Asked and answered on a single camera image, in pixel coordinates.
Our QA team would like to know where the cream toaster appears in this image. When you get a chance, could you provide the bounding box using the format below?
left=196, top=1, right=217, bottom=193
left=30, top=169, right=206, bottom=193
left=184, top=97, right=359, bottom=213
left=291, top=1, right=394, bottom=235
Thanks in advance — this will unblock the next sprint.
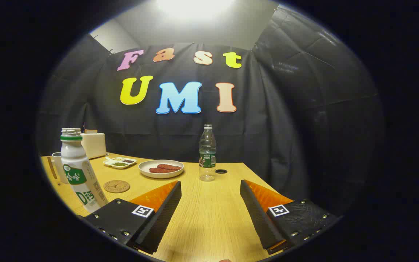
left=80, top=133, right=107, bottom=159

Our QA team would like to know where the round white plate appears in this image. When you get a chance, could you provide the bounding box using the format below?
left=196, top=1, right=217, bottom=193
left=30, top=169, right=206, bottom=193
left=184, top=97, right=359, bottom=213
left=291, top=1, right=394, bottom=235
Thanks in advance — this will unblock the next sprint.
left=139, top=160, right=184, bottom=179

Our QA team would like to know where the white divided condiment dish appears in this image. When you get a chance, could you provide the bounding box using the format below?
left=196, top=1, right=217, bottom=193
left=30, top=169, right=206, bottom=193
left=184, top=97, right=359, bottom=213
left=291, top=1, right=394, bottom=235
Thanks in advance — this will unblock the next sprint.
left=103, top=157, right=137, bottom=170

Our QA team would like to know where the white juice bottle green label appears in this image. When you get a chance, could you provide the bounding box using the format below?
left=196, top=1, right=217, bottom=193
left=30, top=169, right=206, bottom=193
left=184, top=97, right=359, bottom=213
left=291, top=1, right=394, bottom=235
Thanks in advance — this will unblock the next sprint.
left=60, top=128, right=109, bottom=214

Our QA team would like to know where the white cup wooden handle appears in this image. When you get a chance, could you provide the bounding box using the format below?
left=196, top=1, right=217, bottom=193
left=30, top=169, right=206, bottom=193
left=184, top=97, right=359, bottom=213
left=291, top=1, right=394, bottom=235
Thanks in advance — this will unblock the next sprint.
left=47, top=152, right=69, bottom=184

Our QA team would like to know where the wooden table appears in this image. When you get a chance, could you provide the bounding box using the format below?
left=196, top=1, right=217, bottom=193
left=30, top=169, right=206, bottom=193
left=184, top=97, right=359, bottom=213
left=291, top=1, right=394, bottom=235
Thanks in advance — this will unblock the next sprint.
left=40, top=153, right=295, bottom=262

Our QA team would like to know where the ceiling light panel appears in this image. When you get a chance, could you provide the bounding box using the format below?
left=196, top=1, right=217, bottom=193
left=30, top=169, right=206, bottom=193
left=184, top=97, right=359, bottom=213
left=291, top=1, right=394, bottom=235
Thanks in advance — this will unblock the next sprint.
left=155, top=0, right=235, bottom=20

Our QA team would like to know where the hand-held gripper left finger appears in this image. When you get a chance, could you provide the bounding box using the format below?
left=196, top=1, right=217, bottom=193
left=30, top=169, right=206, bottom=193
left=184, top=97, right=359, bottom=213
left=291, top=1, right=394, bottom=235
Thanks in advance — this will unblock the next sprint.
left=81, top=180, right=182, bottom=255

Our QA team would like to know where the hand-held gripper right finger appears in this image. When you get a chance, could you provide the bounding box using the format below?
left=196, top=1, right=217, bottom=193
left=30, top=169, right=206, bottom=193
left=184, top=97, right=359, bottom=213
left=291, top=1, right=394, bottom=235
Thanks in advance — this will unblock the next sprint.
left=239, top=179, right=342, bottom=255

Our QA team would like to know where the round wooden coaster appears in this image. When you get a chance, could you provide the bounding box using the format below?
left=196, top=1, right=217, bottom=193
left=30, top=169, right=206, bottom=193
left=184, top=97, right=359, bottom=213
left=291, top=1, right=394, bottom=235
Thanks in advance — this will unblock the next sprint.
left=103, top=180, right=131, bottom=193

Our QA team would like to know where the clear plastic water bottle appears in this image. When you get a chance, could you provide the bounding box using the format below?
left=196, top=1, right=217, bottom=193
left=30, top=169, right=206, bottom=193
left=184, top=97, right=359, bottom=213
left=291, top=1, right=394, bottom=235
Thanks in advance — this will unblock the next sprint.
left=199, top=124, right=217, bottom=182

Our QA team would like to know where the black backdrop cloth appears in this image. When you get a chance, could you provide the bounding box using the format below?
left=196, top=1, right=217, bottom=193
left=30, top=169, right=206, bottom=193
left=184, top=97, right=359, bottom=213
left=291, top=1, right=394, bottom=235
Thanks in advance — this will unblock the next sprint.
left=37, top=5, right=383, bottom=215

